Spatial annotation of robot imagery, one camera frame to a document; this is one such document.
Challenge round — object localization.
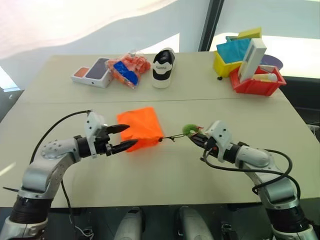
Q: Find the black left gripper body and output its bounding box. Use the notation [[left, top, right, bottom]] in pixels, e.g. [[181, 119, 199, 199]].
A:
[[93, 124, 113, 157]]

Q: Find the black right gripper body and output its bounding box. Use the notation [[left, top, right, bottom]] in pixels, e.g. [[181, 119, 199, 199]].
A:
[[202, 138, 221, 160]]

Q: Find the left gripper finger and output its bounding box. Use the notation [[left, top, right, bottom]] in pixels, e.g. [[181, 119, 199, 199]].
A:
[[111, 139, 139, 156], [109, 123, 131, 136]]

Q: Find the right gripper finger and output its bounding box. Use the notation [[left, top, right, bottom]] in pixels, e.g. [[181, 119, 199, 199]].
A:
[[190, 137, 208, 152], [188, 133, 210, 145]]

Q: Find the green fuzzy pom charm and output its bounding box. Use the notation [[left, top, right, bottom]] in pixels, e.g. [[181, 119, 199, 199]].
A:
[[181, 123, 201, 137]]

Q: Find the orange fabric pouch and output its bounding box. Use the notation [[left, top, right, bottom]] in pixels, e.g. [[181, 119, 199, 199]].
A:
[[116, 106, 165, 154]]

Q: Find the white tube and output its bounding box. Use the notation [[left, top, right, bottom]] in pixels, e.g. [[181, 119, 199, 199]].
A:
[[253, 72, 278, 83]]

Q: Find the teal fabric pouch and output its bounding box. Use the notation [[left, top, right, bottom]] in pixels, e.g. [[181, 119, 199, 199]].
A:
[[216, 37, 252, 63]]

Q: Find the orange snack bag blue label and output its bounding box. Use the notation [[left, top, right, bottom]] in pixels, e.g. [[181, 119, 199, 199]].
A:
[[107, 50, 152, 90]]

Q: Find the white box purple phone print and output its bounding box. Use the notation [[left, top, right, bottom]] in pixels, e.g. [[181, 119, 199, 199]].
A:
[[84, 57, 115, 89]]

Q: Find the white box orange phone print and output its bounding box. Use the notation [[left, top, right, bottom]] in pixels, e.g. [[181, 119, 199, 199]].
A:
[[70, 66, 90, 84]]

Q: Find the black and white sneaker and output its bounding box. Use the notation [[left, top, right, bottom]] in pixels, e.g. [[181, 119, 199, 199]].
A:
[[151, 48, 177, 89]]

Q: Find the red plastic bin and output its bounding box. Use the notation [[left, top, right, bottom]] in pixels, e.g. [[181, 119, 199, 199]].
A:
[[229, 64, 287, 97]]

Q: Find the yellow plastic bin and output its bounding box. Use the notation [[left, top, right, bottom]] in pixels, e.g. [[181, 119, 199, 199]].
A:
[[212, 50, 245, 78]]

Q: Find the tall white box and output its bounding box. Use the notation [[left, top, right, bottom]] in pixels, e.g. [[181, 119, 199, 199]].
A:
[[236, 38, 267, 83]]

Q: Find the purple round plate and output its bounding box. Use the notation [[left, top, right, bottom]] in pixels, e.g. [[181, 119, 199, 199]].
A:
[[261, 54, 285, 71]]

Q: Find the black chair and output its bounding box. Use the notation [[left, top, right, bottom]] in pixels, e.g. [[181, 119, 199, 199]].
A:
[[281, 74, 320, 126]]

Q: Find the yellow box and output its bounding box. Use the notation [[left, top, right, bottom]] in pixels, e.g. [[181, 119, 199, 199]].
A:
[[237, 26, 263, 41]]

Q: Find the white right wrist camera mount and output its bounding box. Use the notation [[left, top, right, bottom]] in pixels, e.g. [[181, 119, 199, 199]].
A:
[[204, 120, 233, 163]]

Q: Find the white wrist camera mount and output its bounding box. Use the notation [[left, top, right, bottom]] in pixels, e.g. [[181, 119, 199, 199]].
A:
[[204, 120, 233, 163], [84, 111, 109, 160]]

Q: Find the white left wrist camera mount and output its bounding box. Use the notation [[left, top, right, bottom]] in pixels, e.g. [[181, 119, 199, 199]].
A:
[[84, 111, 109, 160]]

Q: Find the black pouch drawstring cord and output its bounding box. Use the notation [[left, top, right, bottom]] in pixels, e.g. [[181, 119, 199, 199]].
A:
[[158, 133, 188, 144]]

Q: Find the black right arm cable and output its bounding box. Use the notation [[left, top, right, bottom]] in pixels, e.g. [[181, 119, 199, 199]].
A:
[[199, 147, 301, 200]]

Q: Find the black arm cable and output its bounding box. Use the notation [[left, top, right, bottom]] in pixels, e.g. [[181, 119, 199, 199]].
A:
[[199, 147, 301, 200], [29, 109, 94, 226]]

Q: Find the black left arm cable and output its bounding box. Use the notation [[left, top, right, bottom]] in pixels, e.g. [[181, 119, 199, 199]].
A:
[[29, 109, 94, 226]]

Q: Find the thin white cable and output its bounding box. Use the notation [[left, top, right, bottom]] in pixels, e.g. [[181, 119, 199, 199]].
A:
[[71, 217, 94, 238]]

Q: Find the dark window post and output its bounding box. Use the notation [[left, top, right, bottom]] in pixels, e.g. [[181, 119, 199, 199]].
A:
[[198, 0, 225, 53]]

